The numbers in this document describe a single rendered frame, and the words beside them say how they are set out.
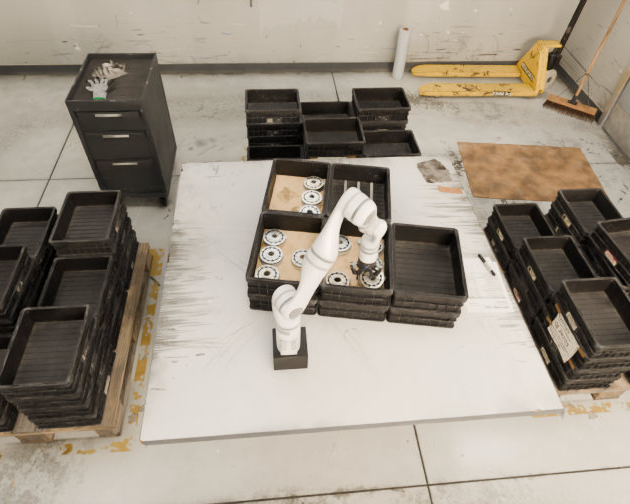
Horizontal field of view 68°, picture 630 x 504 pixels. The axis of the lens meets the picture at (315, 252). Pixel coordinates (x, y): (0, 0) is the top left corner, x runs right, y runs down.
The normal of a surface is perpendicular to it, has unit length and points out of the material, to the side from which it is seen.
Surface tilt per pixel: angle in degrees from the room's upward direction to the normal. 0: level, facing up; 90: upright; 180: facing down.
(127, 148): 90
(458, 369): 0
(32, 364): 0
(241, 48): 90
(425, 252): 0
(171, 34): 90
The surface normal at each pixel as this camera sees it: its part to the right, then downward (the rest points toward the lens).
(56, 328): 0.04, -0.66
